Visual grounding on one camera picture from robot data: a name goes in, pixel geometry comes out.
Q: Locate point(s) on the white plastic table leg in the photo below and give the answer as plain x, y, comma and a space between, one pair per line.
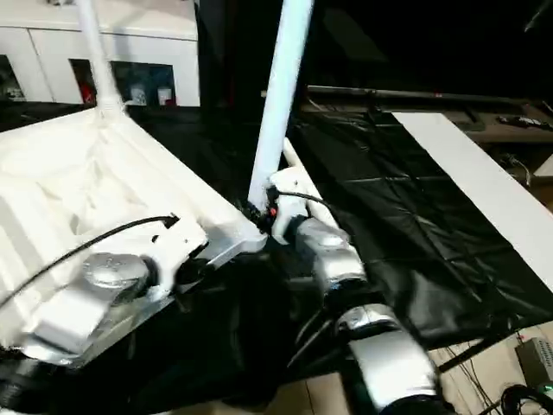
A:
298, 160
99, 56
283, 86

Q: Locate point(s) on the white plastic table top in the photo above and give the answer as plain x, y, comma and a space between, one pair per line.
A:
86, 181

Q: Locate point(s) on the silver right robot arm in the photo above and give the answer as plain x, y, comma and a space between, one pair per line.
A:
337, 259

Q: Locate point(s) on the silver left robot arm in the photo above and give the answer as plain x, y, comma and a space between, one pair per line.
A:
90, 294

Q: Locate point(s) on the black work mat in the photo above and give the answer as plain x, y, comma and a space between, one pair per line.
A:
410, 216

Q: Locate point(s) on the black case with yellow label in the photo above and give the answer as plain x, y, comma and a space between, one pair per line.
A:
233, 52

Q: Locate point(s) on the black metal rod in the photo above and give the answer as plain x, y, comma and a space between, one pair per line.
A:
410, 93

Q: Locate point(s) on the white cabinet with glass doors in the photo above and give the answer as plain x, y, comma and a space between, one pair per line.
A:
142, 43

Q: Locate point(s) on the white flat board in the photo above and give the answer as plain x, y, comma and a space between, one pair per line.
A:
484, 186

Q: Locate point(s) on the black metal table strut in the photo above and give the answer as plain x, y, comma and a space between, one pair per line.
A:
475, 352

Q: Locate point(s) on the grey power box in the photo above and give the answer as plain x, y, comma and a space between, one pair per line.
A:
538, 359

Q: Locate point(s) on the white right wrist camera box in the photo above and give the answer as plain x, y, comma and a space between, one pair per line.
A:
289, 186

